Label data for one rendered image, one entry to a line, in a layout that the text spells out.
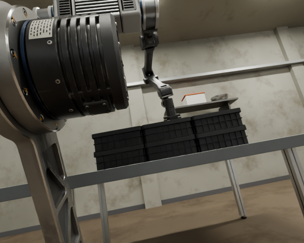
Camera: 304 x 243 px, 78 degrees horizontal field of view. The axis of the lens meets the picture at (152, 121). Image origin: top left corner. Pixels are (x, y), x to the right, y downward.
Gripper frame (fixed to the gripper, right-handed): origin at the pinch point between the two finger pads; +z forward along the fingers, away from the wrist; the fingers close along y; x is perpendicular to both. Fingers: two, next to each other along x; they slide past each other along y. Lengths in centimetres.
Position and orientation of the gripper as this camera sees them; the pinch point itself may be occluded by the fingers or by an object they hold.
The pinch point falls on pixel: (174, 129)
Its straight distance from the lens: 119.1
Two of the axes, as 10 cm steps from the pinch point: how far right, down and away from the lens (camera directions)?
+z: 2.3, 9.7, 0.8
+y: -9.7, 2.3, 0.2
